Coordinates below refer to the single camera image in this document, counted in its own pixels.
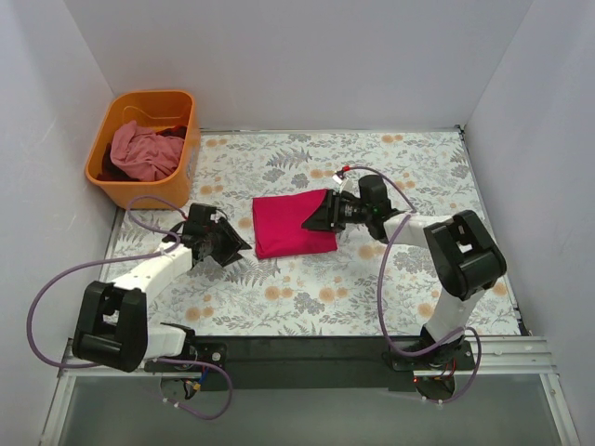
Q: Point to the aluminium frame rail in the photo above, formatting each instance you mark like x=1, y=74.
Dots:
x=498, y=390

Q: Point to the floral patterned table mat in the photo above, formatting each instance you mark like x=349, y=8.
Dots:
x=328, y=294

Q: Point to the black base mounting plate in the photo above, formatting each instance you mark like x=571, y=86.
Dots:
x=320, y=362

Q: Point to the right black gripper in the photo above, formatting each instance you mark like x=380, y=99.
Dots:
x=333, y=212

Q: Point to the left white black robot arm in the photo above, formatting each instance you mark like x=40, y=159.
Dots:
x=113, y=327

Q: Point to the light pink shirt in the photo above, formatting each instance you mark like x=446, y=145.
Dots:
x=144, y=155

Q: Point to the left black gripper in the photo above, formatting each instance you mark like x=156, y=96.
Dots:
x=221, y=242

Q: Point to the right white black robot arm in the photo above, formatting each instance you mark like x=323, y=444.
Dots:
x=465, y=257

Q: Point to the magenta t shirt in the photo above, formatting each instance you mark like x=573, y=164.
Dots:
x=277, y=224

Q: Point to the orange plastic laundry basket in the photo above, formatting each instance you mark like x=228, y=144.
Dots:
x=158, y=110

